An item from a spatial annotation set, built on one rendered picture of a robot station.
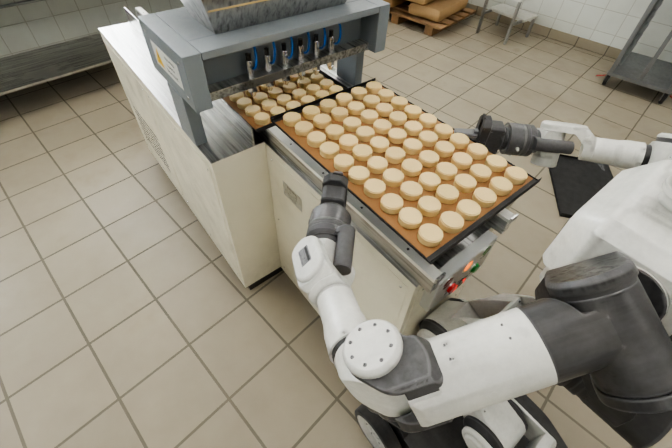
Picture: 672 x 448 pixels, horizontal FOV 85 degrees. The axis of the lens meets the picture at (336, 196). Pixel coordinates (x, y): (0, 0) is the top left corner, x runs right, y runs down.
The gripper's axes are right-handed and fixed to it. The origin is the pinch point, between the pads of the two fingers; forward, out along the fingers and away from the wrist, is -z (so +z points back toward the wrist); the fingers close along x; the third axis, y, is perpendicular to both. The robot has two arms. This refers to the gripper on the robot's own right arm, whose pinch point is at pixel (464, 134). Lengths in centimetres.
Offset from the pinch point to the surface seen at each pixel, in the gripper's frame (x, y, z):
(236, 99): -9, -20, -73
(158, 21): 18, -15, -90
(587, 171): -98, -114, 124
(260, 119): -8, -8, -61
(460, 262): -15.8, 32.3, -0.6
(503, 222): -11.6, 21.0, 10.7
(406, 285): -18.6, 39.1, -13.6
